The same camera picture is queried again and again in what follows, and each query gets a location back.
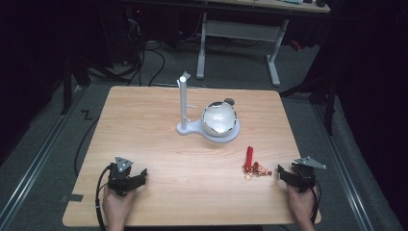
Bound small red object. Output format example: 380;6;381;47
289;39;303;53

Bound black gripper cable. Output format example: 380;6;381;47
94;164;114;231
308;177;322;225

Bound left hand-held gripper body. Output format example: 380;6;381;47
107;156;137;197

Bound metal floor rail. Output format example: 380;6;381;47
0;86;85;231
312;102;375;231

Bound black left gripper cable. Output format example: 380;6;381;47
94;164;114;231

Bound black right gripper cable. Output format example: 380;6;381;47
308;177;322;225

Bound white stand with pole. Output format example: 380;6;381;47
175;70;242;144

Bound person's right hand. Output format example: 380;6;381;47
286;184;319;224

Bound person's left hand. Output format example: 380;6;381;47
102;186;138;225

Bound black tape strip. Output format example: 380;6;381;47
60;193;85;203

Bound thin black floor cable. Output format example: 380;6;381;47
73;115;101;178

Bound red keychain with figure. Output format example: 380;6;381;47
242;145;273;182

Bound black metal stand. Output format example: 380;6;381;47
60;56;92;116
278;71;339;137

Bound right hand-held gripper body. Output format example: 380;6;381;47
290;156;327;193

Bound white bowl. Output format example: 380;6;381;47
200;101;239;139

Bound black floor cables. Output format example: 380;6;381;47
126;17;166;88

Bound desk with white legs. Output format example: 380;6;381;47
194;0;332;89

